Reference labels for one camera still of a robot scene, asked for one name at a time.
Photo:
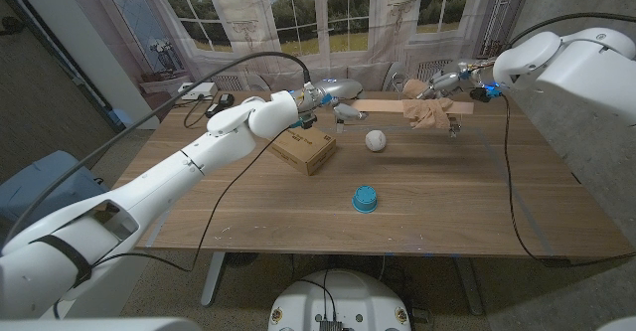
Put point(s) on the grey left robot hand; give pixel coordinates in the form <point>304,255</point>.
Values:
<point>338,90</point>

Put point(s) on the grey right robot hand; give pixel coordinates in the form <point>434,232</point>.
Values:
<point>447,80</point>

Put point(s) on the tan elastic arm wrap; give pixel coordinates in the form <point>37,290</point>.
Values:
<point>427,110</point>

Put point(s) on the wooden strip with metal brackets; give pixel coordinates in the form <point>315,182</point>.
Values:
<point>377,105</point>

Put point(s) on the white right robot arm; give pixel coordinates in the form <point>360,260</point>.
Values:
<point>571,67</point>

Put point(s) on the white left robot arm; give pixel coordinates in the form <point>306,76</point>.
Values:
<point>149,187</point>

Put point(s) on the brown cardboard box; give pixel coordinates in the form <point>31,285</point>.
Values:
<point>303,152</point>

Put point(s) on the small blue-lidded container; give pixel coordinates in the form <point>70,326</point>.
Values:
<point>365,199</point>

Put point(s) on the white power strip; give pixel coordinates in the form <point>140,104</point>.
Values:
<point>196,91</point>

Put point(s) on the white baseball red stitching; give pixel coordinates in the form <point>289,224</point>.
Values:
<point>375,140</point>

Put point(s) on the printed window scene backdrop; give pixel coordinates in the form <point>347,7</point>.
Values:
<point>323,23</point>

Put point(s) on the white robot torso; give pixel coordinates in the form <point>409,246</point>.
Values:
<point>343,296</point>

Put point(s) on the grey metal table leg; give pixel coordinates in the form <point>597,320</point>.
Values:
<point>471,286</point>
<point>212,276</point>

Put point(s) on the white robot body edge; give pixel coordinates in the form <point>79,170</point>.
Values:
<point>99,326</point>

